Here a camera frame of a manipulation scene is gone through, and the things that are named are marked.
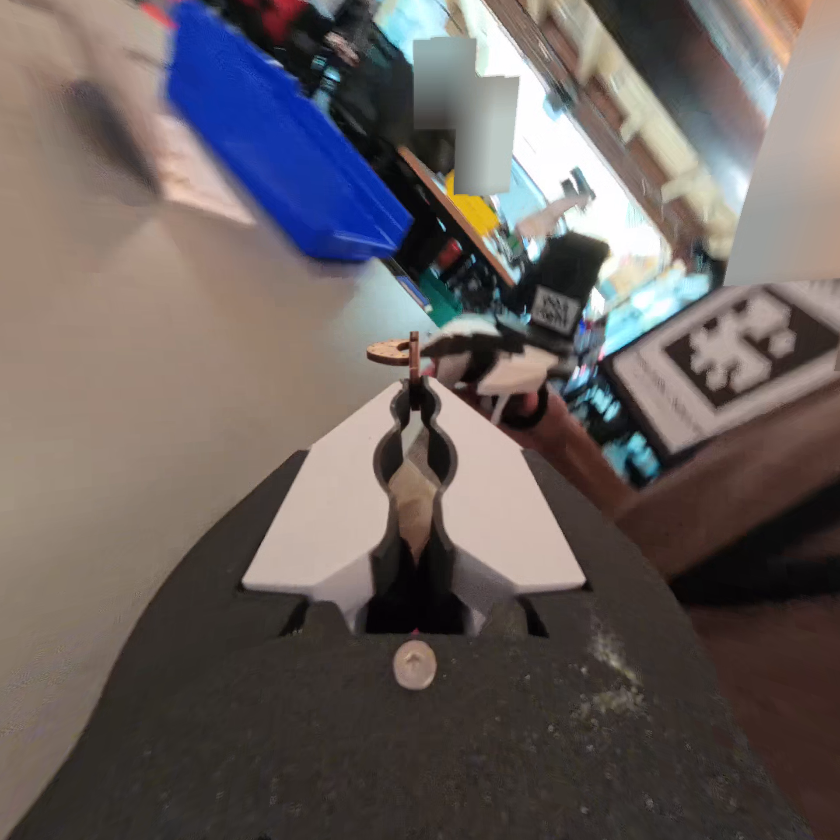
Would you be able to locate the cardboard structure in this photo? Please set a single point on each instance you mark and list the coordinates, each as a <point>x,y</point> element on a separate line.
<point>551,216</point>

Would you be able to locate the green storage bin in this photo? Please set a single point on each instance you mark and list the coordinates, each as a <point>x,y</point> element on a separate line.
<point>439,292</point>

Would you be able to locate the blue plastic bin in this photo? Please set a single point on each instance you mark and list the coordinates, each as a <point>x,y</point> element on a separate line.
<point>282,144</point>

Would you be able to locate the small wooden arch piece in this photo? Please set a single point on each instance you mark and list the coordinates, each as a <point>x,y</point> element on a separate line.
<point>390,350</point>

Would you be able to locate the framed black-white marker sign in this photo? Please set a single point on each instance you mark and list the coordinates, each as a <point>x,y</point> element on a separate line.
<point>656,394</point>

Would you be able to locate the yellow plastic bin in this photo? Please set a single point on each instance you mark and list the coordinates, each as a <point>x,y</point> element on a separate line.
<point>472,207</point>

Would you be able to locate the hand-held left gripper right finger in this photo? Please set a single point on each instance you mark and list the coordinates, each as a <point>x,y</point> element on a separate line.
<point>505,525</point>

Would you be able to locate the round wooden gear part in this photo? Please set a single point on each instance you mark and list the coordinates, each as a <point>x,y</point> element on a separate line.
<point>414,367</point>

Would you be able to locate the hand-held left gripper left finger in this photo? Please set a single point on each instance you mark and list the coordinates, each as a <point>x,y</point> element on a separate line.
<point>315,518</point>

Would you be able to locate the person's right forearm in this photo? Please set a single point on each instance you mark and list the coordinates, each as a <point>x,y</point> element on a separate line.
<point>577,446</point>

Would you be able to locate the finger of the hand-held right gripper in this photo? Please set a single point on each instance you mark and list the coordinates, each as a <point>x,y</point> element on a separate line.
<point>518,371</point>
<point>459,334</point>

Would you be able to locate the white instruction booklet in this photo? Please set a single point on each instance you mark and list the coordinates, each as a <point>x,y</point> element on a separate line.
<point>203,170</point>

